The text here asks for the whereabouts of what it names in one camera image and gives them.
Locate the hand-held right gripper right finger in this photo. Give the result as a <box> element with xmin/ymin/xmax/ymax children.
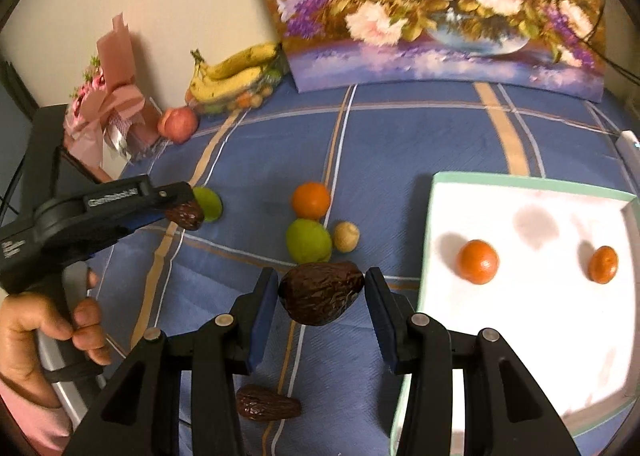
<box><xmin>365</xmin><ymin>267</ymin><xmax>583</xmax><ymax>456</ymax></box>

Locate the blue plaid tablecloth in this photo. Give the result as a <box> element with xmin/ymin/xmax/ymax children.
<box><xmin>85</xmin><ymin>80</ymin><xmax>640</xmax><ymax>456</ymax></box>

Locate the black cable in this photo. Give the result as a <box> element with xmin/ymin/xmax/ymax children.
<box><xmin>550</xmin><ymin>0</ymin><xmax>640</xmax><ymax>84</ymax></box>

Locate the red apple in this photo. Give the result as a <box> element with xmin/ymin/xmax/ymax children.
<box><xmin>157</xmin><ymin>106</ymin><xmax>199</xmax><ymax>144</ymax></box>

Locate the white power strip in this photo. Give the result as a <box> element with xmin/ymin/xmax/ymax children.
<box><xmin>616</xmin><ymin>131</ymin><xmax>640</xmax><ymax>157</ymax></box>

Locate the person's left hand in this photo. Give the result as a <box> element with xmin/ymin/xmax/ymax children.
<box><xmin>0</xmin><ymin>270</ymin><xmax>113</xmax><ymax>409</ymax></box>

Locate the small dark brown avocado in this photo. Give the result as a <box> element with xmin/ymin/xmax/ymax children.
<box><xmin>235</xmin><ymin>384</ymin><xmax>303</xmax><ymax>422</ymax></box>

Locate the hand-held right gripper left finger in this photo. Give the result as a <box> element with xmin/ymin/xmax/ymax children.
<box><xmin>62</xmin><ymin>267</ymin><xmax>279</xmax><ymax>456</ymax></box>

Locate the flower painting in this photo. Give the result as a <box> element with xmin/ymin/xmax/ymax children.
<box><xmin>240</xmin><ymin>0</ymin><xmax>608</xmax><ymax>104</ymax></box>

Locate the orange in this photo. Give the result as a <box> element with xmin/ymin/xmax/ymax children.
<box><xmin>457</xmin><ymin>239</ymin><xmax>500</xmax><ymax>285</ymax></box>
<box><xmin>291</xmin><ymin>182</ymin><xmax>332</xmax><ymax>220</ymax></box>
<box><xmin>587</xmin><ymin>246</ymin><xmax>619</xmax><ymax>284</ymax></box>

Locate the clear bowl of small fruits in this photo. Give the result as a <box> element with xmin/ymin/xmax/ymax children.
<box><xmin>185</xmin><ymin>63</ymin><xmax>290</xmax><ymax>117</ymax></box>

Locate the pink wrapped bouquet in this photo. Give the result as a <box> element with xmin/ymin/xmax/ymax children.
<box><xmin>62</xmin><ymin>13</ymin><xmax>168</xmax><ymax>171</ymax></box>

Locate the green lime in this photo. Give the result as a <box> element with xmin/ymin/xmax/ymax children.
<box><xmin>285</xmin><ymin>218</ymin><xmax>332</xmax><ymax>264</ymax></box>
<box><xmin>192</xmin><ymin>187</ymin><xmax>224</xmax><ymax>223</ymax></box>

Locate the banana bunch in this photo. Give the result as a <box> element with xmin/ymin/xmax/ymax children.
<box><xmin>187</xmin><ymin>42</ymin><xmax>283</xmax><ymax>104</ymax></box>

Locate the small tan round fruit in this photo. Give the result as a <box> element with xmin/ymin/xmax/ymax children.
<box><xmin>332</xmin><ymin>221</ymin><xmax>361</xmax><ymax>253</ymax></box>

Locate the person's left forearm pink sleeve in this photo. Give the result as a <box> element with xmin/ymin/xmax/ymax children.
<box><xmin>0</xmin><ymin>378</ymin><xmax>75</xmax><ymax>453</ymax></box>

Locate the white tray with green rim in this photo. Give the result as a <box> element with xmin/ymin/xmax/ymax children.
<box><xmin>390</xmin><ymin>172</ymin><xmax>640</xmax><ymax>456</ymax></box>

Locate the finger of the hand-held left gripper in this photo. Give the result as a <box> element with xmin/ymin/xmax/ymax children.
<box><xmin>149</xmin><ymin>182</ymin><xmax>196</xmax><ymax>217</ymax></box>
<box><xmin>90</xmin><ymin>212</ymin><xmax>171</xmax><ymax>259</ymax></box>

